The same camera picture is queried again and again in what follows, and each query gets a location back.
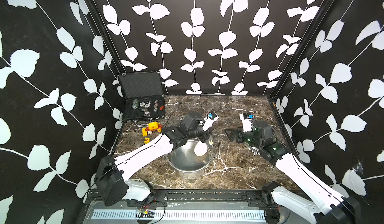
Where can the yellow red toy car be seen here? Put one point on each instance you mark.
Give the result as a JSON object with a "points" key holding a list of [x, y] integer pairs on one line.
{"points": [[152, 127]]}

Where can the white slotted cable duct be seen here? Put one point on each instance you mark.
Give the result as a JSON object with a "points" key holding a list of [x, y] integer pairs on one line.
{"points": [[183, 215]]}

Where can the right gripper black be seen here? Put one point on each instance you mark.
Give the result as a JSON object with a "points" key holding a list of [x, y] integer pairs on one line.
{"points": [[239, 131]]}

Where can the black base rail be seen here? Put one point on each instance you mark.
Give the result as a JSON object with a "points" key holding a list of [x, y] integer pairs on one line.
{"points": [[194, 200]]}

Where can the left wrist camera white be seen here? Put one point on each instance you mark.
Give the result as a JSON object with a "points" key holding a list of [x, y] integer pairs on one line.
{"points": [[209, 120]]}

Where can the black open case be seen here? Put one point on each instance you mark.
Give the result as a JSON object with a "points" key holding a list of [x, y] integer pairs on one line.
{"points": [[147, 88]]}

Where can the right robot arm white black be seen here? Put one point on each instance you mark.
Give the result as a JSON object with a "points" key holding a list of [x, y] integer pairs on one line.
{"points": [[323, 204]]}

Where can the green poker chip stack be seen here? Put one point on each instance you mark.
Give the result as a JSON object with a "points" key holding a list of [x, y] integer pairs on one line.
{"points": [[135, 104]]}

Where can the white plastic ladle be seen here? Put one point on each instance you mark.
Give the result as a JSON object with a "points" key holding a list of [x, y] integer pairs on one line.
{"points": [[200, 148]]}

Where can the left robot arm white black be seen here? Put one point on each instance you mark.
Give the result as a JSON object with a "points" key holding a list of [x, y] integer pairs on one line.
{"points": [[113, 176]]}

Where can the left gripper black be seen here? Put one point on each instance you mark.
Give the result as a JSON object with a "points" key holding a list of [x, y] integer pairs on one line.
{"points": [[206, 134]]}

